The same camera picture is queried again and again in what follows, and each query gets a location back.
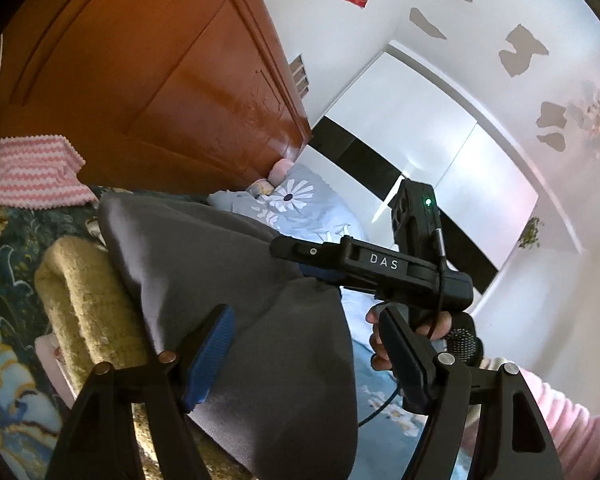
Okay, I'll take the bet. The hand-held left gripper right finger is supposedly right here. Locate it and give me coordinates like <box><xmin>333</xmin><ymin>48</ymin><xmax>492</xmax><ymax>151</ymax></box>
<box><xmin>377</xmin><ymin>306</ymin><xmax>566</xmax><ymax>480</ymax></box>

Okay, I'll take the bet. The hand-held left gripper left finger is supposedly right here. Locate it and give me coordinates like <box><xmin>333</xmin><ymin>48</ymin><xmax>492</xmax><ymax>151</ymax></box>
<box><xmin>45</xmin><ymin>303</ymin><xmax>237</xmax><ymax>480</ymax></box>

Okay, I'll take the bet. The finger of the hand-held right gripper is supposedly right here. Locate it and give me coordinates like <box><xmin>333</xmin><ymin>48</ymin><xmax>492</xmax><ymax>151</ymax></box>
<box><xmin>270</xmin><ymin>236</ymin><xmax>346</xmax><ymax>286</ymax></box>

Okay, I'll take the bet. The dark grey garment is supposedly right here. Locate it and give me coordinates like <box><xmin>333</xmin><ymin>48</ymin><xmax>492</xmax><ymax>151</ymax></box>
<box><xmin>96</xmin><ymin>191</ymin><xmax>358</xmax><ymax>478</ymax></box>

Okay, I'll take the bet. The person's right forearm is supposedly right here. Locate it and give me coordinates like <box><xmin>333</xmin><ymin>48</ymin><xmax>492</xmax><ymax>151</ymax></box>
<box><xmin>460</xmin><ymin>357</ymin><xmax>600</xmax><ymax>480</ymax></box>

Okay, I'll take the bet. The person's right hand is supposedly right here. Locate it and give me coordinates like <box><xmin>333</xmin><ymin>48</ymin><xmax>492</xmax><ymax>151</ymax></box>
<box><xmin>365</xmin><ymin>307</ymin><xmax>483</xmax><ymax>367</ymax></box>

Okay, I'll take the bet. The blue daisy print quilt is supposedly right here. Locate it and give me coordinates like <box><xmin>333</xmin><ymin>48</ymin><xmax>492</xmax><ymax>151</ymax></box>
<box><xmin>207</xmin><ymin>162</ymin><xmax>381</xmax><ymax>321</ymax></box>

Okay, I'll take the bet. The pink pillow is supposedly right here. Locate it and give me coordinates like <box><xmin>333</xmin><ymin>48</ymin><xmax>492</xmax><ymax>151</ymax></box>
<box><xmin>267</xmin><ymin>158</ymin><xmax>295</xmax><ymax>186</ymax></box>

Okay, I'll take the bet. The green potted plant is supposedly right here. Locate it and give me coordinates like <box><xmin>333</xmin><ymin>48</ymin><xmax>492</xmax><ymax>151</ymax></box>
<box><xmin>517</xmin><ymin>217</ymin><xmax>543</xmax><ymax>252</ymax></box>

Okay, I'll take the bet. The white wardrobe with black stripe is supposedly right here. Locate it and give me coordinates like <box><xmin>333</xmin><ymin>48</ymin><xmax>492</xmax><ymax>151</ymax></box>
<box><xmin>307</xmin><ymin>42</ymin><xmax>583</xmax><ymax>321</ymax></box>

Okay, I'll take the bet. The pink folded garment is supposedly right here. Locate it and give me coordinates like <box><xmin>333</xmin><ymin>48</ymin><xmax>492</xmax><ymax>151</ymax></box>
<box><xmin>34</xmin><ymin>335</ymin><xmax>76</xmax><ymax>401</ymax></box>

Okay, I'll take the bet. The wooden headboard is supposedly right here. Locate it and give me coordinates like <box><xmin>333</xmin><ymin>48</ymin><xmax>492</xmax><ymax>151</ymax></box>
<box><xmin>0</xmin><ymin>0</ymin><xmax>313</xmax><ymax>196</ymax></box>

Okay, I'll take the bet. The ceiling lamp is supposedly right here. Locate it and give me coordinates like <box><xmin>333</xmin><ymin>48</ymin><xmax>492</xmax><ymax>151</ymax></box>
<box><xmin>570</xmin><ymin>80</ymin><xmax>600</xmax><ymax>161</ymax></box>

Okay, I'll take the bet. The pink white striped cloth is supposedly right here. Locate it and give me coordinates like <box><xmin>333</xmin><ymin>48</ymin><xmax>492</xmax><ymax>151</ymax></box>
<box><xmin>0</xmin><ymin>134</ymin><xmax>98</xmax><ymax>209</ymax></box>

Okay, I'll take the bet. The black cable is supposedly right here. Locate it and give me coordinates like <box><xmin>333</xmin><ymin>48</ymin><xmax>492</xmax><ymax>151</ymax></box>
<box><xmin>356</xmin><ymin>227</ymin><xmax>448</xmax><ymax>428</ymax></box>

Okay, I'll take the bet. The grey wall switch panel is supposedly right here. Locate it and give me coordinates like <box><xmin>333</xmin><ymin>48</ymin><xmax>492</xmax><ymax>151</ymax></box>
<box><xmin>287</xmin><ymin>54</ymin><xmax>312</xmax><ymax>97</ymax></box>

